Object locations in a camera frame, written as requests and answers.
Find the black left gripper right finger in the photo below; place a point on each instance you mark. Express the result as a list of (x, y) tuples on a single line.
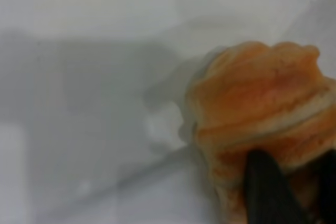
[(328, 182)]

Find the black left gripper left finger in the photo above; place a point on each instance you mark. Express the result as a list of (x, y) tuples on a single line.
[(267, 190)]

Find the striped spiral bread roll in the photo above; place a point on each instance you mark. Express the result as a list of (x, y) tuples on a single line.
[(262, 108)]

